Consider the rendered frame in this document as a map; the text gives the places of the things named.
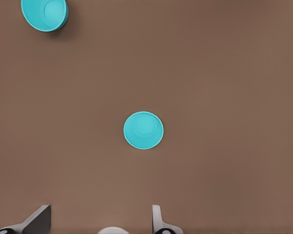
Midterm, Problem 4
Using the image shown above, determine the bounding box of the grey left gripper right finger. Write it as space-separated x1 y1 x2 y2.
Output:
152 204 184 234

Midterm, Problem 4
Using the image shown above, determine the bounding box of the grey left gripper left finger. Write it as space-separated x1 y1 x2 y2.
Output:
0 204 52 234

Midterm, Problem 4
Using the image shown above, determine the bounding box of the small blue bowl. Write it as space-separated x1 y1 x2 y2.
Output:
123 111 165 150

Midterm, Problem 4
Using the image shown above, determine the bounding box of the large blue bowl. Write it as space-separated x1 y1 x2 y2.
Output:
21 0 69 33

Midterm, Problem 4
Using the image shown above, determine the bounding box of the white round object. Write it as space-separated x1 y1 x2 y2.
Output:
98 227 129 234

